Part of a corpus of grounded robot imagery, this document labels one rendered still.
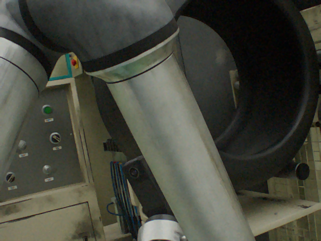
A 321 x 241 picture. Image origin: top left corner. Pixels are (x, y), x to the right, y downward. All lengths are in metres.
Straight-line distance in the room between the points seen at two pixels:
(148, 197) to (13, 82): 0.39
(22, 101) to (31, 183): 1.05
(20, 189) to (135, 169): 0.81
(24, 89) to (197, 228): 0.27
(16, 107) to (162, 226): 0.37
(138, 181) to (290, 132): 0.46
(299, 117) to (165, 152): 0.67
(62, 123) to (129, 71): 1.10
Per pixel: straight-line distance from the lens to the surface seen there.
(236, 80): 1.62
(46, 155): 1.53
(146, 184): 0.78
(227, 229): 0.56
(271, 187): 1.58
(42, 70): 0.51
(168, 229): 0.74
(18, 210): 1.49
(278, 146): 1.07
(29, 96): 0.50
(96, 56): 0.45
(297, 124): 1.12
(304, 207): 1.18
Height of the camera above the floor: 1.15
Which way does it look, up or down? 3 degrees down
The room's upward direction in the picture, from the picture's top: 10 degrees counter-clockwise
